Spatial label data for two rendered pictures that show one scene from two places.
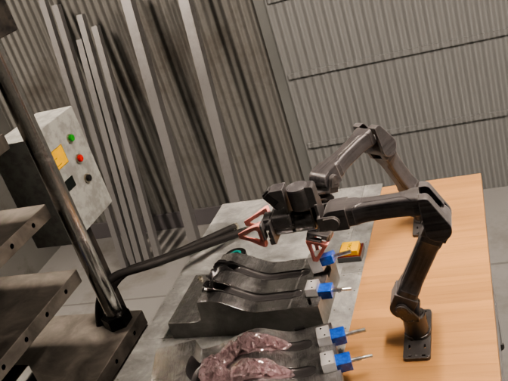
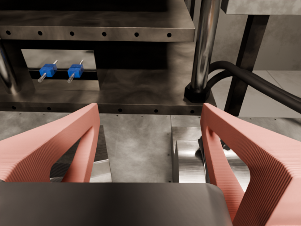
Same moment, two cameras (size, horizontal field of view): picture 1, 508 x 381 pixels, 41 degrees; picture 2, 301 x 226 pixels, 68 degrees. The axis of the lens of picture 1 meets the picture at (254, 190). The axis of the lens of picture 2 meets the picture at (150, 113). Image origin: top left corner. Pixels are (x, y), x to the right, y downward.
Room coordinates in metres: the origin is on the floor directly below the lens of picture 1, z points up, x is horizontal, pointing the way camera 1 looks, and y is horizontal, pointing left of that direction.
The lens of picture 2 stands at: (1.56, -0.03, 1.27)
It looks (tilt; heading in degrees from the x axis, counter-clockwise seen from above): 37 degrees down; 68
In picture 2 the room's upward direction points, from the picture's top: straight up
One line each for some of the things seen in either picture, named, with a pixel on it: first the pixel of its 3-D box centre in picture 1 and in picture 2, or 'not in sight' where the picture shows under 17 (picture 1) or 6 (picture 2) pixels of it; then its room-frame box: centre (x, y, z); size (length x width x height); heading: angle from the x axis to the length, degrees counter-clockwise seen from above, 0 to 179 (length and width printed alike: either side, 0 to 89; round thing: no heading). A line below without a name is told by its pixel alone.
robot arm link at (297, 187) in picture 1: (314, 204); not in sight; (1.52, -0.13, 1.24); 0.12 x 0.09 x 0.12; 68
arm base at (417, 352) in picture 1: (415, 323); not in sight; (1.45, -0.30, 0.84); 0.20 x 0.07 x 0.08; 158
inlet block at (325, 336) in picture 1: (342, 335); not in sight; (1.48, -0.11, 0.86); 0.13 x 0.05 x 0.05; 83
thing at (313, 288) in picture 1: (329, 290); not in sight; (1.65, -0.12, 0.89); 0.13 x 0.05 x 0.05; 67
